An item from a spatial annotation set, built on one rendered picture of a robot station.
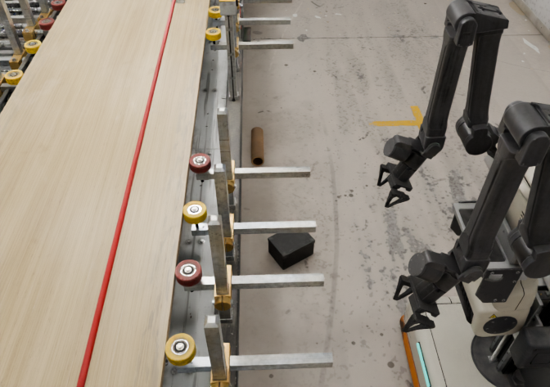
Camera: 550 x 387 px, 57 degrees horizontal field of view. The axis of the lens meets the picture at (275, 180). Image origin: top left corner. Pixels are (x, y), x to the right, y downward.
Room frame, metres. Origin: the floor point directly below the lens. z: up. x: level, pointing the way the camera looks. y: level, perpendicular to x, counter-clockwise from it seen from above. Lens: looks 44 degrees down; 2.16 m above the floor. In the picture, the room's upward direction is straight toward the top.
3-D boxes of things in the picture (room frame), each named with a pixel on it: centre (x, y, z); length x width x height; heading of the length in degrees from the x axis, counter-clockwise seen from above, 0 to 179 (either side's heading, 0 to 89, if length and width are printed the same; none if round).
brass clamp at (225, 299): (0.91, 0.16, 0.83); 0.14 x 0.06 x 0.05; 2
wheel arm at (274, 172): (1.43, 0.08, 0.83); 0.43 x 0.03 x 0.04; 92
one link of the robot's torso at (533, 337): (0.90, -0.75, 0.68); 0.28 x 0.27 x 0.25; 2
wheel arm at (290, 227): (1.18, 0.07, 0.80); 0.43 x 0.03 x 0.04; 92
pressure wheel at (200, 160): (1.42, 0.28, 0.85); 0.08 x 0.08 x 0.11
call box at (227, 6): (2.13, 0.21, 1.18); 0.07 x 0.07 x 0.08; 2
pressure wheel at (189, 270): (0.92, 0.26, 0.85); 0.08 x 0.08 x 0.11
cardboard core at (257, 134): (2.54, 0.11, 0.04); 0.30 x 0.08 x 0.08; 2
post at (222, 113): (1.39, 0.18, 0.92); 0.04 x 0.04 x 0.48; 2
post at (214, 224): (0.89, 0.16, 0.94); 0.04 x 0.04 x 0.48; 2
